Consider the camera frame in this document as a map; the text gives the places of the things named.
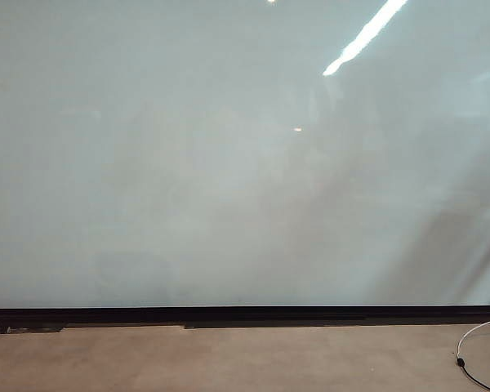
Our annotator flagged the glass whiteboard with black frame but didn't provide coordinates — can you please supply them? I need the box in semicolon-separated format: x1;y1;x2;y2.
0;0;490;324

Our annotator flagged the black cable with plug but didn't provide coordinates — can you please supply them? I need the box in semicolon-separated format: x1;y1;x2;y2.
455;357;490;392

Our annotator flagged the short black marker tray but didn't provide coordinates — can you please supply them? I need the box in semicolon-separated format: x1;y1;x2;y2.
6;324;66;334

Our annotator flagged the thin white cable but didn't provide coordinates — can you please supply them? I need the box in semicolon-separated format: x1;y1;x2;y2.
456;319;490;360

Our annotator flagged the long black marker tray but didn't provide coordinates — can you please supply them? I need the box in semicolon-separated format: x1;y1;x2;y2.
182;320;368;331

